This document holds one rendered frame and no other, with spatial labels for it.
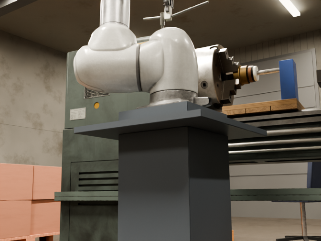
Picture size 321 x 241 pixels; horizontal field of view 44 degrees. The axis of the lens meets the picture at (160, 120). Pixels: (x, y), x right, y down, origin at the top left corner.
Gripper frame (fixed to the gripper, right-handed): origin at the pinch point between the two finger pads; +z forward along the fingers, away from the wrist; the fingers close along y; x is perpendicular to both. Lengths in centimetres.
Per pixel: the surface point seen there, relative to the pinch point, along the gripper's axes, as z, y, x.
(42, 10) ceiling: -256, 403, 377
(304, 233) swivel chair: 120, 270, -61
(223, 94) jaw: 43, 1, -26
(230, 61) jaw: 28.3, -0.7, -30.3
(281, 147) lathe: 70, -10, -51
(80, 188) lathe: 85, -8, 40
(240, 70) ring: 32.1, 1.4, -34.5
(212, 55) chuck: 27.0, -7.3, -23.2
